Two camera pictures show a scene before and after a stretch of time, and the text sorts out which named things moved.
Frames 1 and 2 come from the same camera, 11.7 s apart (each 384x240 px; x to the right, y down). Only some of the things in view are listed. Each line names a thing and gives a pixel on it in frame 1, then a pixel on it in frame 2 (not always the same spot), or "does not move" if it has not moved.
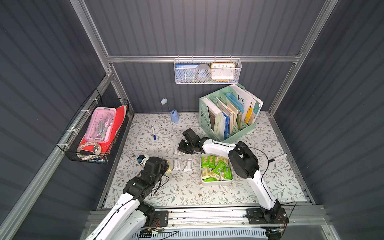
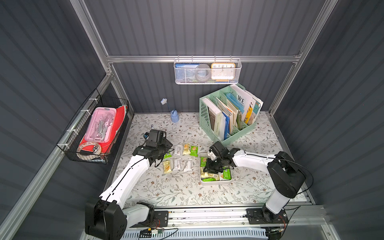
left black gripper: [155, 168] -> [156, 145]
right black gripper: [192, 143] -> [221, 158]
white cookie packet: [188, 165] does not move
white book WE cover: [245, 97] does not move
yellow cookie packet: [169, 170] does not move
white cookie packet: [176, 164] does not move
